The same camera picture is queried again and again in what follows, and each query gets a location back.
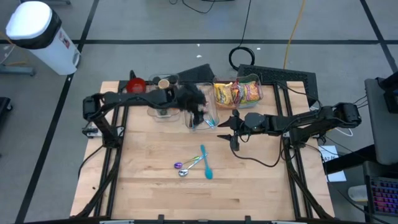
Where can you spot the grey flat monitor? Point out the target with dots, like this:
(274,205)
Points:
(382,130)

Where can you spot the green pink ramen packet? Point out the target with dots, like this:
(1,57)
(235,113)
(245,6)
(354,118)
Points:
(252,91)

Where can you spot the tan lid spice jar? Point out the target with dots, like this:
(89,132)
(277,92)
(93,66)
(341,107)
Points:
(163,84)

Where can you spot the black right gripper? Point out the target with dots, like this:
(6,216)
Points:
(241,124)

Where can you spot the white computer mouse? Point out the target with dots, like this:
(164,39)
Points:
(357,193)

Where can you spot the backlit computer keyboard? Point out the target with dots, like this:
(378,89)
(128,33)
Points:
(385,196)

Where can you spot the red bowl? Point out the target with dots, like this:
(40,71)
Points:
(136,85)

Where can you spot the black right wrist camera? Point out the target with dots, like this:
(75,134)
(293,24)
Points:
(255,119)

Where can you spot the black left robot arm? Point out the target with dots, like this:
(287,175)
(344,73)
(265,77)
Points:
(133,98)

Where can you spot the black angled board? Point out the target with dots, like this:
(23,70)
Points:
(199,73)

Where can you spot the white paper sheet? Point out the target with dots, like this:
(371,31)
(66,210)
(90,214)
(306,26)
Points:
(329,152)

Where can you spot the black monitor stand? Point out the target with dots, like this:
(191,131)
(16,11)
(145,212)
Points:
(391,96)

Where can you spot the white trash can black band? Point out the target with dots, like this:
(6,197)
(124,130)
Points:
(34,28)

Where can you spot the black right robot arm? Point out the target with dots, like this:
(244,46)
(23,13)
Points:
(311,119)

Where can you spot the black perforated panel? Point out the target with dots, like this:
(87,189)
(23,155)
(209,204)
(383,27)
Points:
(280,74)

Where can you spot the blue yellow food packet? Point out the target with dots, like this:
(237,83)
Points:
(248,105)

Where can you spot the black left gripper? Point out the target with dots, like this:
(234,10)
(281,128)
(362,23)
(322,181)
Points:
(191,99)

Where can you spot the grey stand base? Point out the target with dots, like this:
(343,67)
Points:
(18,71)

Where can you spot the yellow ramen packet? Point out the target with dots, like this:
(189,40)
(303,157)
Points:
(222,93)

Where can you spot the teal plastic spoon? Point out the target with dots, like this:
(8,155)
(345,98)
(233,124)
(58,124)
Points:
(208,172)

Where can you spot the clear plastic bin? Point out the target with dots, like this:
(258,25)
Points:
(261,93)
(188,123)
(172,116)

